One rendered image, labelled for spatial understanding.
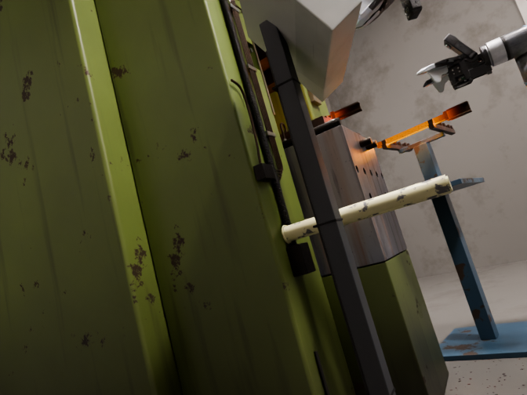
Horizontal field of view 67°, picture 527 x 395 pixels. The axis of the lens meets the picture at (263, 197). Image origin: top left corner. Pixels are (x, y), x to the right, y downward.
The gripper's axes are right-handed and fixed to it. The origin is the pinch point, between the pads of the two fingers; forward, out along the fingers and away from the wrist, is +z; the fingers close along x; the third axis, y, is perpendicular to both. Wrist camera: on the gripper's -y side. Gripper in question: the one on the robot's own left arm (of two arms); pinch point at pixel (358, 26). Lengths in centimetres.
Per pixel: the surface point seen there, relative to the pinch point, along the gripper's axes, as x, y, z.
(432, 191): 0.3, -40.3, 19.4
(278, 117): -79, 21, 13
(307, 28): 21.2, 0.7, 18.4
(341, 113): -44.5, -4.2, 4.5
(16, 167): -41, 68, 101
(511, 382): -44, -103, 33
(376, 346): 11, -51, 53
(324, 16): 27.1, -2.3, 17.3
